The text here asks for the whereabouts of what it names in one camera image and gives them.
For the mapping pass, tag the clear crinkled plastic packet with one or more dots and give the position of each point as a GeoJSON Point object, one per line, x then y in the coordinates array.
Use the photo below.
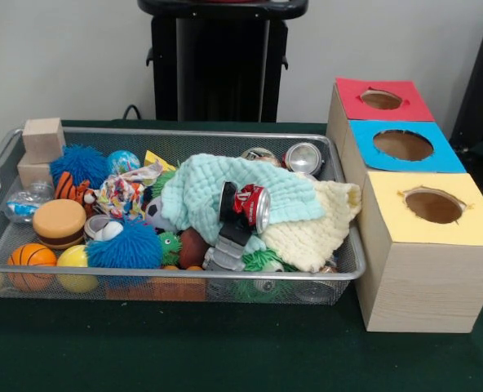
{"type": "Point", "coordinates": [27, 202]}

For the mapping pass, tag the blue fuzzy monster toy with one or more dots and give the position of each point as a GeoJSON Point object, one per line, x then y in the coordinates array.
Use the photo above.
{"type": "Point", "coordinates": [131, 247]}

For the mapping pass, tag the mint green waffle cloth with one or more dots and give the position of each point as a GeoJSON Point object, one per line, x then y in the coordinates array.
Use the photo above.
{"type": "Point", "coordinates": [200, 192]}

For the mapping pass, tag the crushed red drink can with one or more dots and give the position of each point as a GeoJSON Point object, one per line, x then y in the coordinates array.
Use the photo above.
{"type": "Point", "coordinates": [247, 204]}

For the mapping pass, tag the cream yellow waffle cloth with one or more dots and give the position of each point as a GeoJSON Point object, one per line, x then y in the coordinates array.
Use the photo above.
{"type": "Point", "coordinates": [315, 232]}

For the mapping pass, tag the wooden box with three holes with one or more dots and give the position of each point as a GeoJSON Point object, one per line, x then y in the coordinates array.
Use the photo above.
{"type": "Point", "coordinates": [429, 286]}

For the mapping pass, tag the plain wooden cube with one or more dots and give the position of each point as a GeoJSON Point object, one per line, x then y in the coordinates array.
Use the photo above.
{"type": "Point", "coordinates": [43, 139]}

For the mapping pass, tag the blue spiky ball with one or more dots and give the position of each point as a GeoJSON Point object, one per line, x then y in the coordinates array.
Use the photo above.
{"type": "Point", "coordinates": [78, 165]}

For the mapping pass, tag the toy hamburger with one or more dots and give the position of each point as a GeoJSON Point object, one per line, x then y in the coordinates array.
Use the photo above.
{"type": "Point", "coordinates": [60, 222]}

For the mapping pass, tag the orange toy basketball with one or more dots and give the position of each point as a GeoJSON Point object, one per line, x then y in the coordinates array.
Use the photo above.
{"type": "Point", "coordinates": [32, 257]}

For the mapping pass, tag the dark green tablecloth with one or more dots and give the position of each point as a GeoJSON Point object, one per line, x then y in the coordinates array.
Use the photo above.
{"type": "Point", "coordinates": [225, 347]}

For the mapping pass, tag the black upright panel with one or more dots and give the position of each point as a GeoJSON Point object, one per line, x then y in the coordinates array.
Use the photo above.
{"type": "Point", "coordinates": [482, 81]}

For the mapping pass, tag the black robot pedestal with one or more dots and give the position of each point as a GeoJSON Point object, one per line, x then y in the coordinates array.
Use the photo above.
{"type": "Point", "coordinates": [217, 73]}

